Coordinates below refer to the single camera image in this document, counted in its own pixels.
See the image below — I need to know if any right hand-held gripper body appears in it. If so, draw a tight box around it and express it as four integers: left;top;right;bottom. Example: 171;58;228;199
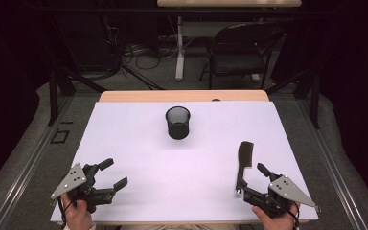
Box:
242;173;317;219

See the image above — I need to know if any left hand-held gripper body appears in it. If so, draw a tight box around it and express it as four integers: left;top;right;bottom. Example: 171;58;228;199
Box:
50;162;116;215

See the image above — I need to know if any black mesh cup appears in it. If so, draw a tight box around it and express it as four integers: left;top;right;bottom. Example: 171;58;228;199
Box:
165;105;192;141

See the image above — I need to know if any person's left hand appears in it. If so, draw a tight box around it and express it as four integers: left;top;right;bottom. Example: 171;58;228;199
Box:
60;192;94;230

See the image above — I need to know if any person's right hand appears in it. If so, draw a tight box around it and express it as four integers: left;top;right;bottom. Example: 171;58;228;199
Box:
251;201;301;230

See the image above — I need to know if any white table cover sheet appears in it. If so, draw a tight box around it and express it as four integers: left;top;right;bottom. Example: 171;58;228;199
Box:
50;101;319;223

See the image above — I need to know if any light wooden table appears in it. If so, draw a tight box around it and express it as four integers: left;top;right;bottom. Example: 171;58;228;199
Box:
99;89;270;104

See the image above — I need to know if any black folding chair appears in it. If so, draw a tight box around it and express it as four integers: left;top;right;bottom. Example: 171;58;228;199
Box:
198;22;286;90

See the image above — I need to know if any black horizontal metal bar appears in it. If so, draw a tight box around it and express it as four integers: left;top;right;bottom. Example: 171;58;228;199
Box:
28;7;334;15

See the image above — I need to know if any wooden desk with white legs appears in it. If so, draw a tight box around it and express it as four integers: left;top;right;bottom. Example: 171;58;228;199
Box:
156;0;303;82

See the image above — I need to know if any right hand-held gripper black cable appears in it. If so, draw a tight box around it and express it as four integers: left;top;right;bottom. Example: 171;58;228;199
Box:
286;201;301;230

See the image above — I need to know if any hand-held gripper black cable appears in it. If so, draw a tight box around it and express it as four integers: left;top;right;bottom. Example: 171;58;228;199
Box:
286;201;301;230
57;196;78;230

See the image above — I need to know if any left hand-held gripper black cable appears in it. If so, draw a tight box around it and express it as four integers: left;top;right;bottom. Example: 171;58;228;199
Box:
57;196;78;230

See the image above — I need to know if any grey metal floor rail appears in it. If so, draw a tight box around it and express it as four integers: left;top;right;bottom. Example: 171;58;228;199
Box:
0;95;75;230
296;97;368;230

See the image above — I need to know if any black metal frame stand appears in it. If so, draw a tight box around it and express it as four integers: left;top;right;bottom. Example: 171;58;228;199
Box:
264;68;321;130
46;63;109;127

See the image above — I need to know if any tangle of floor cables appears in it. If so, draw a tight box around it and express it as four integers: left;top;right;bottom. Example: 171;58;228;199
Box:
121;32;195;71

